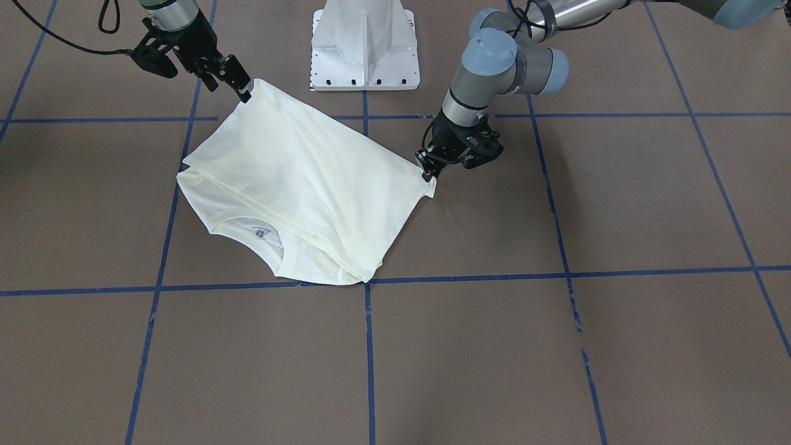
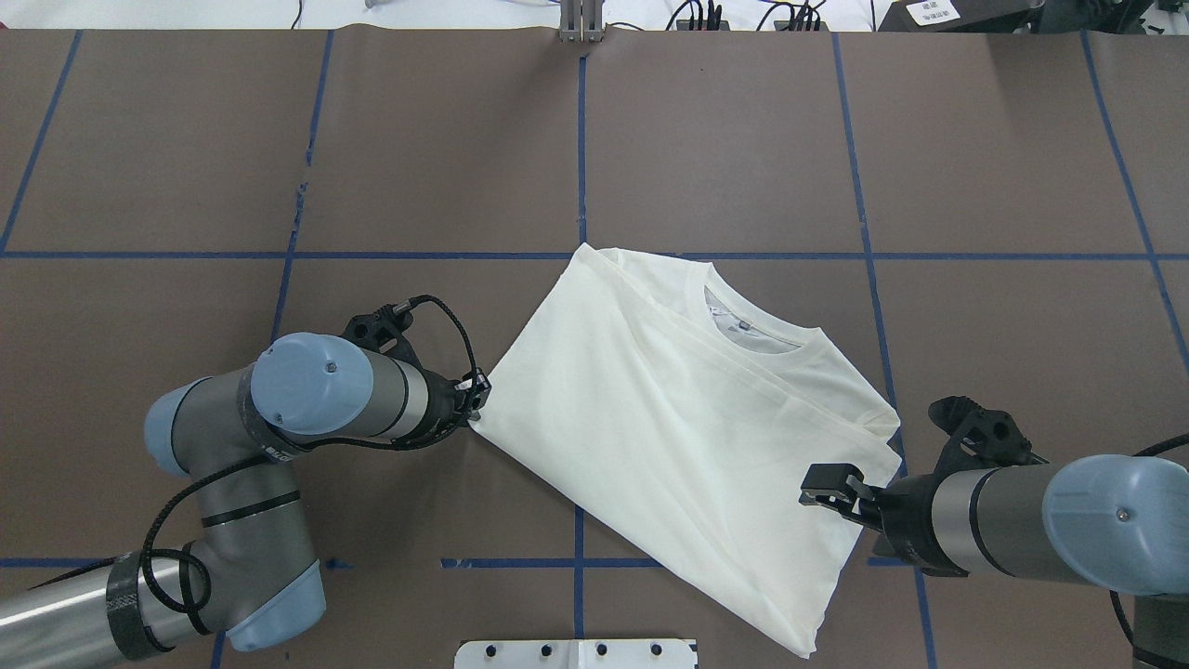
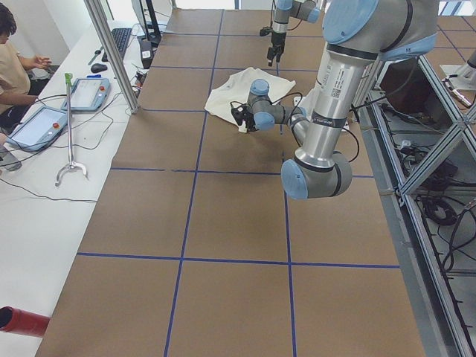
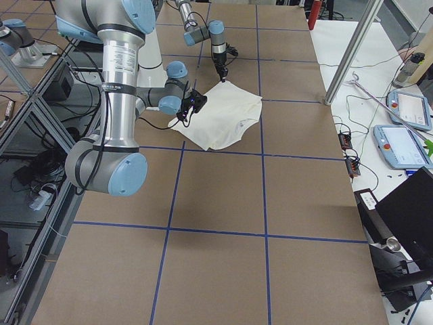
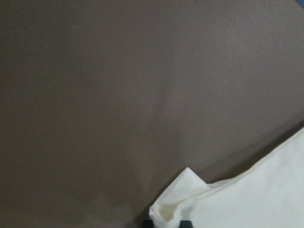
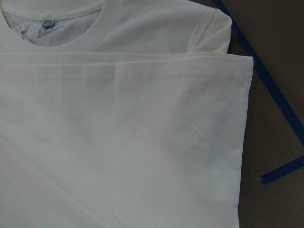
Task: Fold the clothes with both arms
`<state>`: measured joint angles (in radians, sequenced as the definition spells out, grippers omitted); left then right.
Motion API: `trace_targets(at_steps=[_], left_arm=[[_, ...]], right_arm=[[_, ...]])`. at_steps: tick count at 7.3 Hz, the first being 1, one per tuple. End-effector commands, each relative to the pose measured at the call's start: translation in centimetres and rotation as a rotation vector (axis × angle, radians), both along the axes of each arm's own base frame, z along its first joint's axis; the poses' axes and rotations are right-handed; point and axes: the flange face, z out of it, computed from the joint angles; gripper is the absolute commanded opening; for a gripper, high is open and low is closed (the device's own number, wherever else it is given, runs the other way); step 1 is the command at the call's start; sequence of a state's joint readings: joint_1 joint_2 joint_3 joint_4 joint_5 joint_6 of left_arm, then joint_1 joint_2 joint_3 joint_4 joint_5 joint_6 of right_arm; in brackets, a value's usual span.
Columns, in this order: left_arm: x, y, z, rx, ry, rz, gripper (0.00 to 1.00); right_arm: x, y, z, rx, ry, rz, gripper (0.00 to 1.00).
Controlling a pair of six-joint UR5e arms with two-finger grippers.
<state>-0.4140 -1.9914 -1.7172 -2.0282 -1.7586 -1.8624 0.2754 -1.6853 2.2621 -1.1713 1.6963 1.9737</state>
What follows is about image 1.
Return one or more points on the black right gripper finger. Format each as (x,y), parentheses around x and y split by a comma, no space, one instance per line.
(208,76)
(236,77)

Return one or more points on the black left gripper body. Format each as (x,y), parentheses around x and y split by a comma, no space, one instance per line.
(446,133)

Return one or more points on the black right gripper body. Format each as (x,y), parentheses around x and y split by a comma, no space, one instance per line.
(196,41)

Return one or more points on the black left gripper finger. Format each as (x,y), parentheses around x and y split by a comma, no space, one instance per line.
(427,164)
(440,163)

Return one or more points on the cream white long-sleeve shirt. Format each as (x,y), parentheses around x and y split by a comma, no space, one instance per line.
(315,200)

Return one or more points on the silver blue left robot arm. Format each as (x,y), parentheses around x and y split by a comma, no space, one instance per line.
(504,56)

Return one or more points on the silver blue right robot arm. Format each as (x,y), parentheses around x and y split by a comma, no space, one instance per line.
(180,27)

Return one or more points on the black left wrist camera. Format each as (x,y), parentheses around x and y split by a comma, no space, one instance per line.
(482,143)

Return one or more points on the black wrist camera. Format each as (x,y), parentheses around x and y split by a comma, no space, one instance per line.
(151,53)
(482,143)

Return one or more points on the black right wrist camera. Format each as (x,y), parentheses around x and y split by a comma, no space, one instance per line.
(151,53)

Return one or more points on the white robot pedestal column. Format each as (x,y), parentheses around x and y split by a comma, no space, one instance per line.
(364,45)

